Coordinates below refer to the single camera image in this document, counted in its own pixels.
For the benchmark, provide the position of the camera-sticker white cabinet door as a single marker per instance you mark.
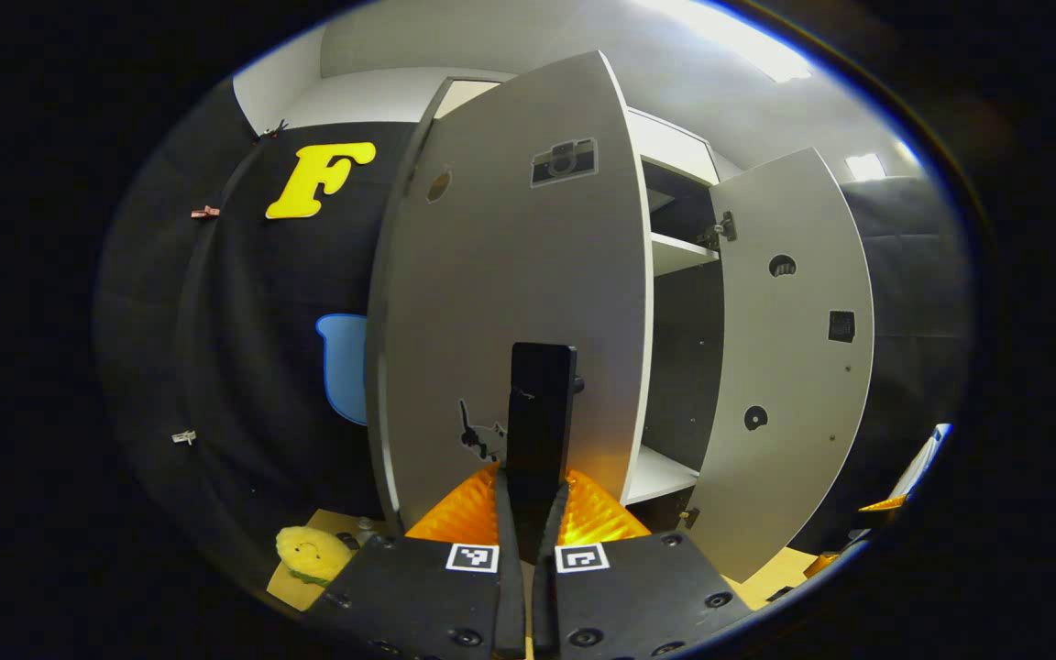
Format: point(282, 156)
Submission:
point(510, 266)

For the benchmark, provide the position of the yellow plush toy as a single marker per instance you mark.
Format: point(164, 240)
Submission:
point(313, 553)

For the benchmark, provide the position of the silver cloth clip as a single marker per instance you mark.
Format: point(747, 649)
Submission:
point(183, 437)

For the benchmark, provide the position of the white double-door shoe cabinet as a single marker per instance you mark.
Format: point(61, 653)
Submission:
point(675, 147)

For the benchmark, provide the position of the black backdrop cloth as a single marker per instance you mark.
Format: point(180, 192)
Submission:
point(244, 348)
point(913, 302)

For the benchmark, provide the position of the small ceiling light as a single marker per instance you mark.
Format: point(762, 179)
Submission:
point(865, 166)

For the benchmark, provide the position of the red cloth clip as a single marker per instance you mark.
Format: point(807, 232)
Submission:
point(205, 212)

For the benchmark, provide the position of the dog-sticker white cabinet door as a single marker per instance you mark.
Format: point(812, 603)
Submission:
point(794, 385)

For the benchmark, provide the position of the metal door hinge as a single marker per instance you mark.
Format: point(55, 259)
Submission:
point(689, 518)
point(719, 231)

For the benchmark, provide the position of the white blue card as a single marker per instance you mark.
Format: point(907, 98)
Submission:
point(922, 463)

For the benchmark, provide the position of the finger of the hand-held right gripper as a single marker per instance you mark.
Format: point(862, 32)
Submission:
point(884, 503)
point(821, 565)

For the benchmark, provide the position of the small black object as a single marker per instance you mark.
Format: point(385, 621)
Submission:
point(349, 541)

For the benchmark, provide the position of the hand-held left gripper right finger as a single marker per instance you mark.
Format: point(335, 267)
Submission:
point(638, 587)

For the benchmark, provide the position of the white cabinet shelf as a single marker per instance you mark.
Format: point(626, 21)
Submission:
point(661, 477)
point(679, 252)

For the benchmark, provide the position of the black cloth clip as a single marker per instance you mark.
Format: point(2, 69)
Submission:
point(271, 131)

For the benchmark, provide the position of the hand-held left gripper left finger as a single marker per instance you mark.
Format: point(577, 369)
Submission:
point(418, 587)

